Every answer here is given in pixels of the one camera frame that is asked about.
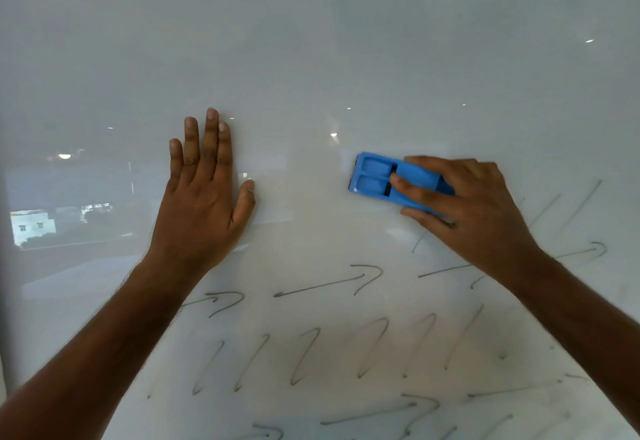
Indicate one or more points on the person's right hand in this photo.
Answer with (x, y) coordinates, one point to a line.
(475, 215)

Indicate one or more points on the person's left hand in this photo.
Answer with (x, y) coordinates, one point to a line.
(197, 222)

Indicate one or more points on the person's left thumb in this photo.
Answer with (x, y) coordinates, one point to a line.
(245, 202)

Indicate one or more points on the person's right thumb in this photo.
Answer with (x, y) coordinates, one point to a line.
(425, 220)

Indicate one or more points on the person's left little finger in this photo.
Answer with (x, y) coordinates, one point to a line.
(175, 162)

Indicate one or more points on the person's left middle finger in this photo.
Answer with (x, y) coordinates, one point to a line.
(209, 145)

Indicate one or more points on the blue whiteboard eraser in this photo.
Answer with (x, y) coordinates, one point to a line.
(380, 180)

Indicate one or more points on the person's right forearm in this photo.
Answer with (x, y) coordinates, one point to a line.
(585, 327)

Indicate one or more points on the person's left forearm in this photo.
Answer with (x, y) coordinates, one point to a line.
(85, 354)

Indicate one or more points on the white glossy whiteboard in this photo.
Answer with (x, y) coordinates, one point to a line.
(320, 195)

